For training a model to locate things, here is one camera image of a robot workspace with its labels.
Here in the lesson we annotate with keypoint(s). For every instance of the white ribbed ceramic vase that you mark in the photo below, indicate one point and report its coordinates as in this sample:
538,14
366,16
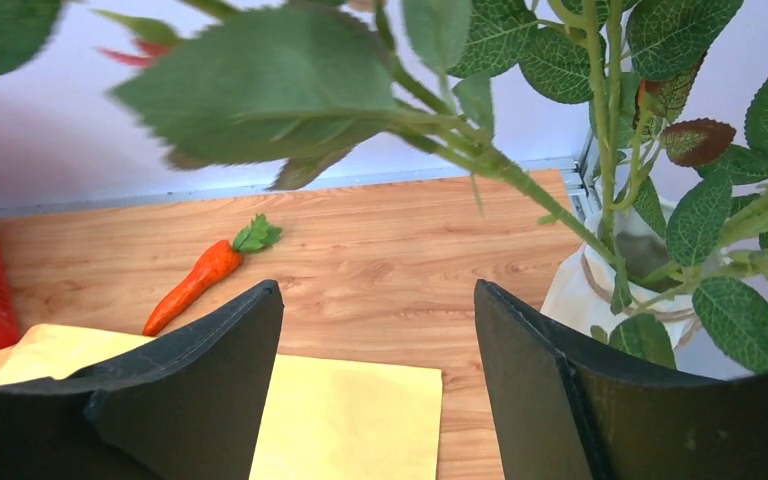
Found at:
663,247

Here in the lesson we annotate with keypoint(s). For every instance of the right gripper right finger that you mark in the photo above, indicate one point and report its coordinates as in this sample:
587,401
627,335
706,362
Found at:
566,406

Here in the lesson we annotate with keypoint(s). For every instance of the pale pink rose stem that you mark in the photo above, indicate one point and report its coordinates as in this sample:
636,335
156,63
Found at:
302,81

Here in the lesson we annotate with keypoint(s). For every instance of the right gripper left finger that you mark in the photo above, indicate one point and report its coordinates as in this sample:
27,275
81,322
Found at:
186,405

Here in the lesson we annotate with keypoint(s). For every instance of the orange toy carrot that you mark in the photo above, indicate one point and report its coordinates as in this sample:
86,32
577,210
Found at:
214,265

